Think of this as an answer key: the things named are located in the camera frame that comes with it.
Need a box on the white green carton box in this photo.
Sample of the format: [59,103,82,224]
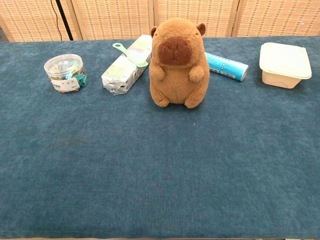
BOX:
[100,34,153,96]

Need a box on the green plastic comb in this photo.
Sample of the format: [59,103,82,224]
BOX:
[112,42,150,68]

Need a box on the black cable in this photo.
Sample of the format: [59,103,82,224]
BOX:
[50,0,63,40]

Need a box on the blue roll of bags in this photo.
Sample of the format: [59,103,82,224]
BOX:
[204,51,250,83]

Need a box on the blue table cloth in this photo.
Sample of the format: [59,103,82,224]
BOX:
[0,36,320,240]

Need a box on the cream lidded plastic box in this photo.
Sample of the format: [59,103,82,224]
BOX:
[259,42,313,89]

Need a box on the black tripod stand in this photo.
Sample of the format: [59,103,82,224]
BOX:
[55,0,74,41]

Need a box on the brown capybara plush toy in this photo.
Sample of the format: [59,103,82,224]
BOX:
[148,18,211,109]

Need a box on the clear jar of binder clips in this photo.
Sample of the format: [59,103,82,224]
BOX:
[43,53,89,94]

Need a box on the woven folding screen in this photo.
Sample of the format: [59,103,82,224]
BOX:
[0,0,320,43]

